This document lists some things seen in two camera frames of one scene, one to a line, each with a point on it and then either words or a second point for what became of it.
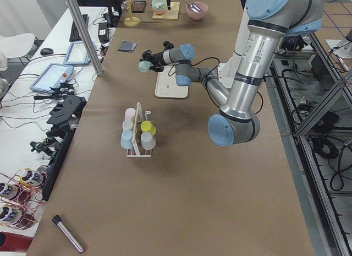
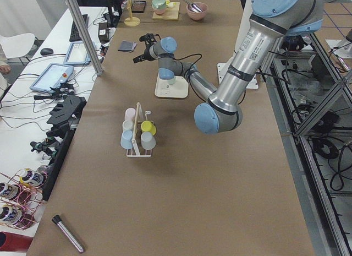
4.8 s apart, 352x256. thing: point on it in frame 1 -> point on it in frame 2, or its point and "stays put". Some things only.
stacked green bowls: (159, 4) stays put
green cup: (144, 66) -> (172, 81)
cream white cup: (127, 125) stays put
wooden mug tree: (131, 21) stays put
